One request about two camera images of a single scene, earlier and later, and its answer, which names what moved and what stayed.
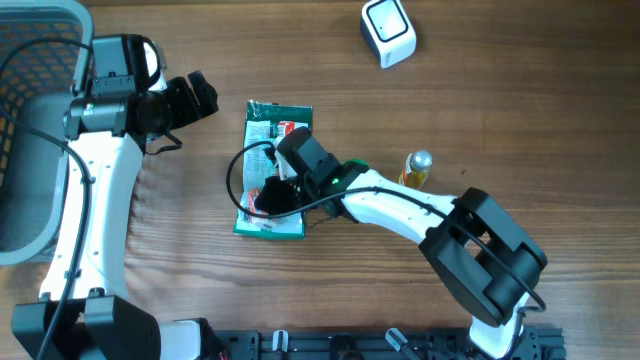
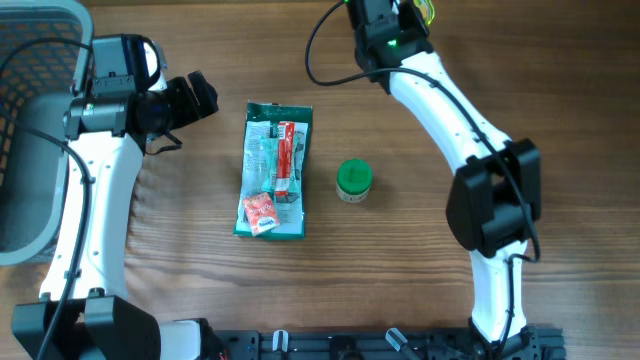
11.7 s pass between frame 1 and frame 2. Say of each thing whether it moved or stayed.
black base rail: stayed
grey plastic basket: stayed
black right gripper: moved
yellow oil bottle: moved
